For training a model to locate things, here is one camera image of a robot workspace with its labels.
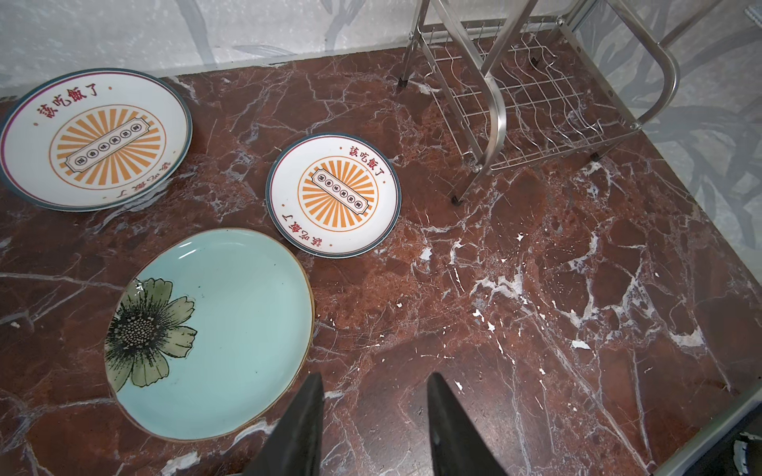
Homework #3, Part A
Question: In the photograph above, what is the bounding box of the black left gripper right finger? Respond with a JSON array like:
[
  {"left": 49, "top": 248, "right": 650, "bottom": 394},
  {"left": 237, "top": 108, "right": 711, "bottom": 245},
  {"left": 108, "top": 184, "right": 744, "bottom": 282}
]
[{"left": 427, "top": 373, "right": 507, "bottom": 476}]

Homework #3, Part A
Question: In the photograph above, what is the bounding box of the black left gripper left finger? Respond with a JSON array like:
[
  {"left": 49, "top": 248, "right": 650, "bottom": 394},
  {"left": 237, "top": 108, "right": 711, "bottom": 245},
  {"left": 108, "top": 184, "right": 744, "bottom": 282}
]
[{"left": 242, "top": 373, "right": 325, "bottom": 475}]

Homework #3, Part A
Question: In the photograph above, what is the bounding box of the green flower plate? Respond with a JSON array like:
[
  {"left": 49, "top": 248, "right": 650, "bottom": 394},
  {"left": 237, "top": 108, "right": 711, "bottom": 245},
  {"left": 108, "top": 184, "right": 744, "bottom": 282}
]
[{"left": 104, "top": 228, "right": 315, "bottom": 441}]

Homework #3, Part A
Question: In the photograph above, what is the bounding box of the small orange sunburst plate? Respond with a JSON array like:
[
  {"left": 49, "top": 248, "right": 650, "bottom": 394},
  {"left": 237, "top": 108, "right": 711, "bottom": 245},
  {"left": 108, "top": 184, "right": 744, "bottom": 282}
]
[{"left": 265, "top": 134, "right": 403, "bottom": 259}]

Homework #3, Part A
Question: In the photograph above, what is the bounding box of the stainless steel dish rack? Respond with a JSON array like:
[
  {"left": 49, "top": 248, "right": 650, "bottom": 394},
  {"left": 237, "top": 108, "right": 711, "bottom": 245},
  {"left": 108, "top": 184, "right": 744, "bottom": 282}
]
[{"left": 398, "top": 1, "right": 720, "bottom": 205}]

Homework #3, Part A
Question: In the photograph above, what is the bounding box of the large orange sunburst plate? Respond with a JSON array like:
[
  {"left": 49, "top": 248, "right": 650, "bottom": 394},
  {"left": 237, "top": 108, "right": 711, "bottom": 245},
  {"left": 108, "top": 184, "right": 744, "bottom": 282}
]
[{"left": 1, "top": 69, "right": 194, "bottom": 212}]

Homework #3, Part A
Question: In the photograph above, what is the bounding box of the aluminium frame rail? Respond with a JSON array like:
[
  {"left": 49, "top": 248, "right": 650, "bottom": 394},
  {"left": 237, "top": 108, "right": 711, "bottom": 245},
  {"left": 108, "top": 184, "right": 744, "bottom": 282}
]
[{"left": 653, "top": 380, "right": 761, "bottom": 475}]

